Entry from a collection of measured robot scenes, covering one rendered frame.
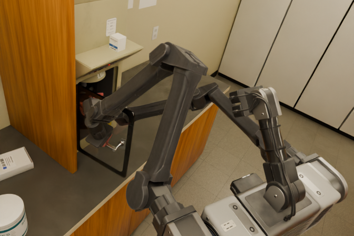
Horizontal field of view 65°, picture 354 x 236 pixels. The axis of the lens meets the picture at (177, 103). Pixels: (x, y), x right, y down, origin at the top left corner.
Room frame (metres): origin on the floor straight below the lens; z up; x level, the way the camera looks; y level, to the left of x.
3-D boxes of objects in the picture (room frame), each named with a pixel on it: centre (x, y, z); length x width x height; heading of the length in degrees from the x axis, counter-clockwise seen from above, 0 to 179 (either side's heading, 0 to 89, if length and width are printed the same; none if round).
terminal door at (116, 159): (0.89, 0.29, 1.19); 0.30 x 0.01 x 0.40; 70
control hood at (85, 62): (1.06, 0.33, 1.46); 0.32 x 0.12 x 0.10; 155
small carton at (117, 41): (1.10, 0.31, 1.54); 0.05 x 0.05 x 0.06; 65
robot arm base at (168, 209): (0.41, -0.05, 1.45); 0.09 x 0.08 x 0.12; 128
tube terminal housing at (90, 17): (1.14, 0.50, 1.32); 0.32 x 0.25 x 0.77; 155
